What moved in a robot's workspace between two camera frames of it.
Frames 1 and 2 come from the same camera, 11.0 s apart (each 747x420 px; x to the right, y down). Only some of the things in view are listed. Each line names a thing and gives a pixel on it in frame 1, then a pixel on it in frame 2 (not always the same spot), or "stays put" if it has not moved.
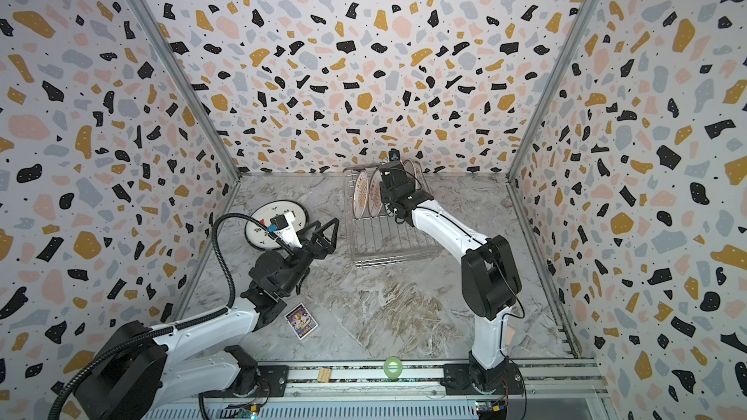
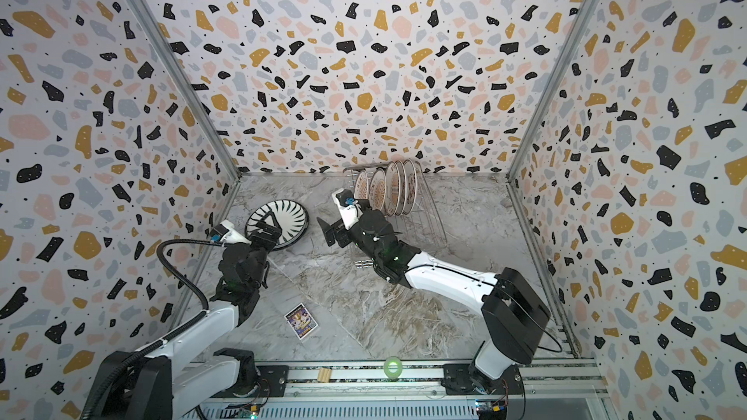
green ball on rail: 390,374 stays put
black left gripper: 322,250 -> 268,241
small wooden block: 324,375 stays put
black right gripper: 391,178 -> 340,227
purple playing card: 301,322 stays put
